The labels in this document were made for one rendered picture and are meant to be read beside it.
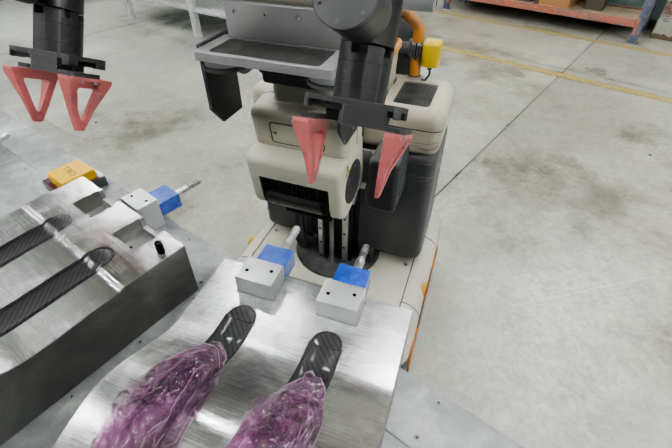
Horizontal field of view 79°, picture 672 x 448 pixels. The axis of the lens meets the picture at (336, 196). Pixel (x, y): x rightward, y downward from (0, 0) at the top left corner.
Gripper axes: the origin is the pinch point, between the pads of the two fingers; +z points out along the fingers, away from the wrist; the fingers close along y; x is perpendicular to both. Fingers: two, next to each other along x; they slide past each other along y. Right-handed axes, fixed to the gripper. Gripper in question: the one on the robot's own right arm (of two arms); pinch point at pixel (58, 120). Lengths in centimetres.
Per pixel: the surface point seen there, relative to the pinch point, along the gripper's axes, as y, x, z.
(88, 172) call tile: -9.7, 13.7, 11.1
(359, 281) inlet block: 46.1, 3.4, 12.5
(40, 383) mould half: 17.7, -15.8, 25.4
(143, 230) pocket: 14.2, 1.8, 13.4
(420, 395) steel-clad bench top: 56, 0, 22
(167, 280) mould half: 22.3, -2.5, 17.2
